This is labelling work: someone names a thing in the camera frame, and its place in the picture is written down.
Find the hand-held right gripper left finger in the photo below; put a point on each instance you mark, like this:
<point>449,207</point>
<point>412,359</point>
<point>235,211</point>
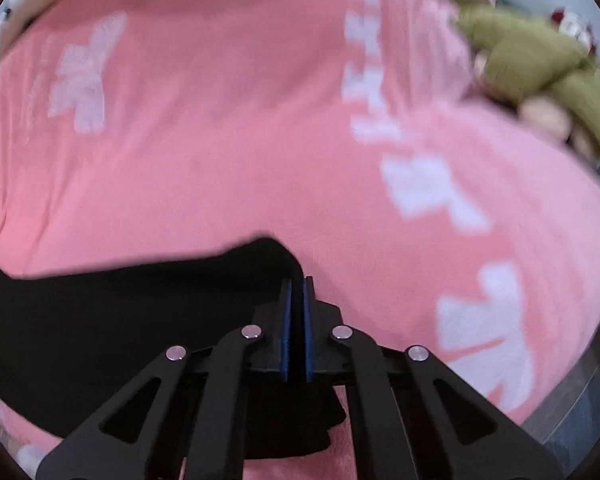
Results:
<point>284,332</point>

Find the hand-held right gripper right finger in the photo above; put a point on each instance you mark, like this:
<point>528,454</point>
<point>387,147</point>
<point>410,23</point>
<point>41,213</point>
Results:
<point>309,330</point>

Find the black pants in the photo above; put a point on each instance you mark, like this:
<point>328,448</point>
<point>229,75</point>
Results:
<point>105,320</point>

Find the pink printed blanket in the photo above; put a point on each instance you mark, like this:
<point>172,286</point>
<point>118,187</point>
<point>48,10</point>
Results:
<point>230,135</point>

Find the cream round plush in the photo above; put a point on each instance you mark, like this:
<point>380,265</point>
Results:
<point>545,117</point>

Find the olive green jacket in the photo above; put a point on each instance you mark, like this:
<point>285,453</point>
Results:
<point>520,55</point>

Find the red and white monkey plush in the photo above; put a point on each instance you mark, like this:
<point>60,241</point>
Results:
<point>572,30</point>

